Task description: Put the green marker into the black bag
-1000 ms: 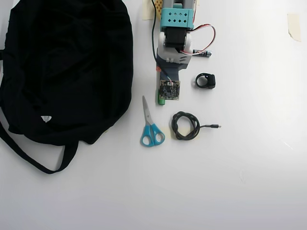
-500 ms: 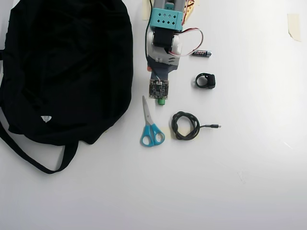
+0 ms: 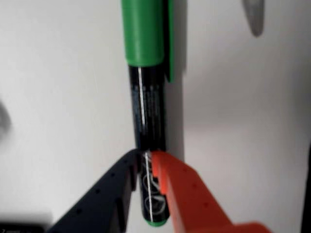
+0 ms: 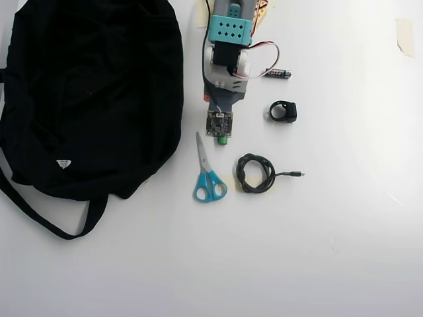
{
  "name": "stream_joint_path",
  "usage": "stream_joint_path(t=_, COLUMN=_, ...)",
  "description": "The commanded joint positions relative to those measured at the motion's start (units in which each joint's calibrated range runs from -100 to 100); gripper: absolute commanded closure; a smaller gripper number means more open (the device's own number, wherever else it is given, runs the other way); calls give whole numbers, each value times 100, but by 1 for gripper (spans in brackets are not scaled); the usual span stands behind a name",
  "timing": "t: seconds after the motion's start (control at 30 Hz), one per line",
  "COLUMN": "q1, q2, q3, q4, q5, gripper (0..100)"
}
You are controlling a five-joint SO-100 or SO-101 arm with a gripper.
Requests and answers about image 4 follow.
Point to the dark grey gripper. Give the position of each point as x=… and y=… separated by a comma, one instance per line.
x=238, y=96

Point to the green black marker pen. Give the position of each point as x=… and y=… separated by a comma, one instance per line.
x=222, y=141

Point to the white teal robot arm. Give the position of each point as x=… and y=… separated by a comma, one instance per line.
x=229, y=31

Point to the black cloth bag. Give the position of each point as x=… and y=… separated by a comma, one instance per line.
x=92, y=99

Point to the black AA battery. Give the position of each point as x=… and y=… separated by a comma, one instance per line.
x=281, y=74

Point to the camera circuit board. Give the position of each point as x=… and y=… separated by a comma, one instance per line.
x=219, y=123

